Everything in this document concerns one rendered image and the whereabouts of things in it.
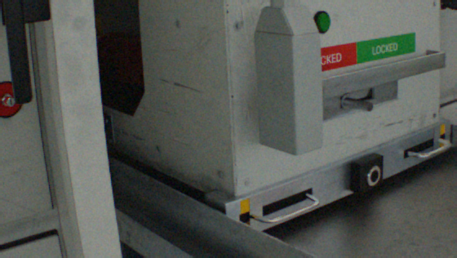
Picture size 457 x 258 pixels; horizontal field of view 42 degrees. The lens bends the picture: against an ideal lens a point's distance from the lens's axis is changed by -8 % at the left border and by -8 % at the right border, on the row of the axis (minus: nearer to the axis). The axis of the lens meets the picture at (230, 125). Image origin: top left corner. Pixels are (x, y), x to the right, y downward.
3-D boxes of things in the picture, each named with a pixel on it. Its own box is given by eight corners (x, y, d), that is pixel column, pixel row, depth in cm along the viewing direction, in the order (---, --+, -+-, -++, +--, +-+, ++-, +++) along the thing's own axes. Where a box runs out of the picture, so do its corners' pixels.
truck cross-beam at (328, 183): (450, 149, 115) (451, 119, 113) (228, 244, 84) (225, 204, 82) (430, 144, 118) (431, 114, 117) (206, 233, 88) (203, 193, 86)
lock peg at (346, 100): (375, 113, 91) (375, 86, 90) (366, 116, 90) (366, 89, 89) (345, 105, 96) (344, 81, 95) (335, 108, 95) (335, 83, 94)
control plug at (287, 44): (325, 148, 77) (321, 6, 72) (296, 157, 75) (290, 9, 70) (283, 135, 83) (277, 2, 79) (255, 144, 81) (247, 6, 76)
